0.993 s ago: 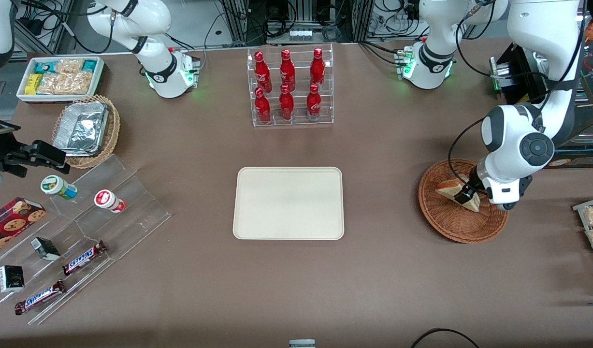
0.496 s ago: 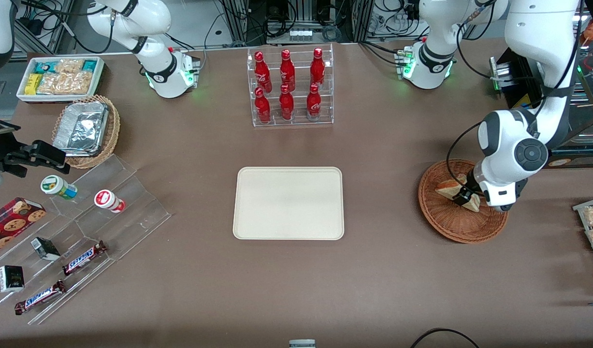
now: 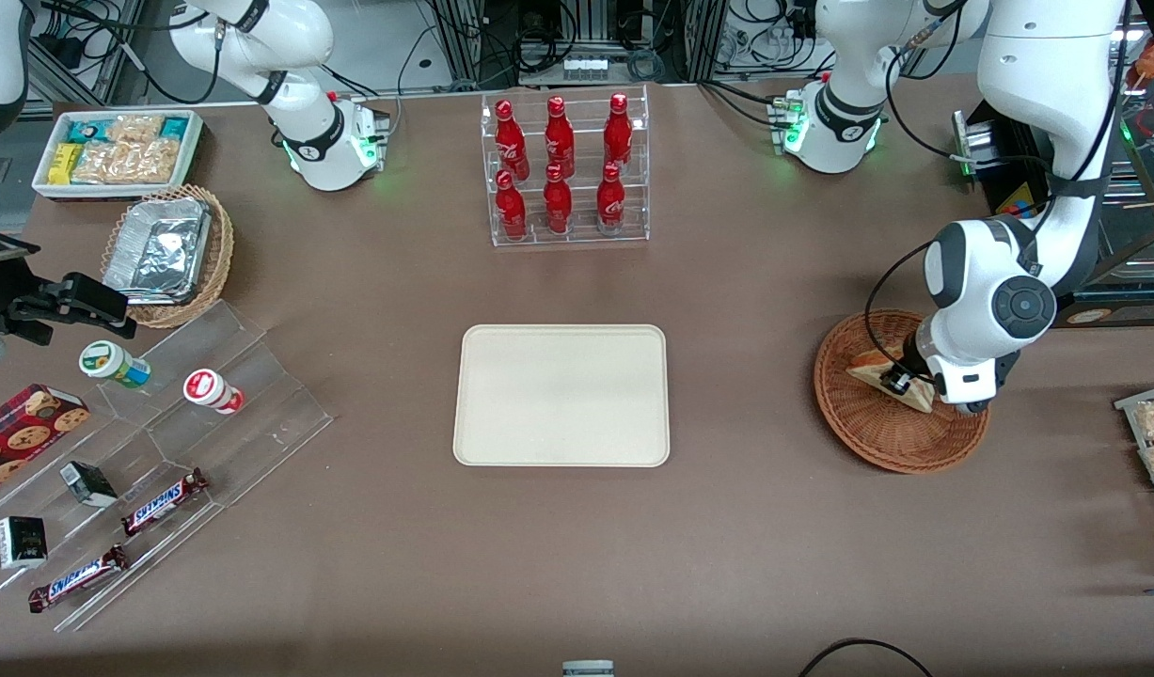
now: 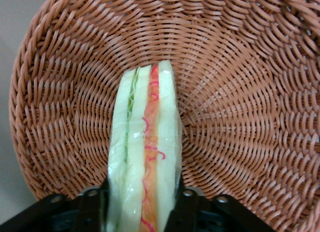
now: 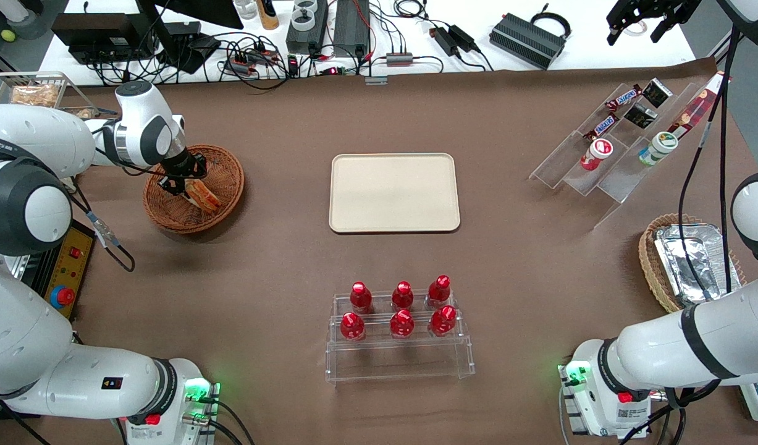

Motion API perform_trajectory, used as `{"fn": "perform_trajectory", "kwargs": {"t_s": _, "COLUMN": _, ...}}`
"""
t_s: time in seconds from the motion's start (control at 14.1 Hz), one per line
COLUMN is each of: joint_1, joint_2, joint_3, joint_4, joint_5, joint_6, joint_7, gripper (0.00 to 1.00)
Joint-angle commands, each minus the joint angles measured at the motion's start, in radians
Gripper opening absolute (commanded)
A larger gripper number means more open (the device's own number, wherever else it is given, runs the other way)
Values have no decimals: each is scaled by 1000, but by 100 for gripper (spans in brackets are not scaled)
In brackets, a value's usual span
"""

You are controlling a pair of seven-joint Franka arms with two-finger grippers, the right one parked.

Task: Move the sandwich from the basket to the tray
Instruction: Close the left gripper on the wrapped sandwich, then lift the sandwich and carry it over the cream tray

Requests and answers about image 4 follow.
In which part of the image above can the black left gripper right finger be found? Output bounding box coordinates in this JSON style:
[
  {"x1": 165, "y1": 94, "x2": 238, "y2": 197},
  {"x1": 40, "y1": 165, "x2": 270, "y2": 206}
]
[{"x1": 166, "y1": 187, "x2": 275, "y2": 232}]

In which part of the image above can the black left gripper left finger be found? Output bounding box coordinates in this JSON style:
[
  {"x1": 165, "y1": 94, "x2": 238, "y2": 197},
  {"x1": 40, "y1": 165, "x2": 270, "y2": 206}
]
[{"x1": 0, "y1": 184, "x2": 111, "y2": 232}]

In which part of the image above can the triangular sandwich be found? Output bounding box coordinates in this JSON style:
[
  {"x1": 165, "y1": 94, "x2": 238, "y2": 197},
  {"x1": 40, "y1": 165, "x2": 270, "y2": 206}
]
[{"x1": 106, "y1": 59, "x2": 185, "y2": 232}]

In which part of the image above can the brown round wicker basket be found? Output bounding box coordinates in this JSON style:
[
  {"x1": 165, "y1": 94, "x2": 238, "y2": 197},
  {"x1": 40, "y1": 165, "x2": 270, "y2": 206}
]
[{"x1": 8, "y1": 0, "x2": 320, "y2": 232}]

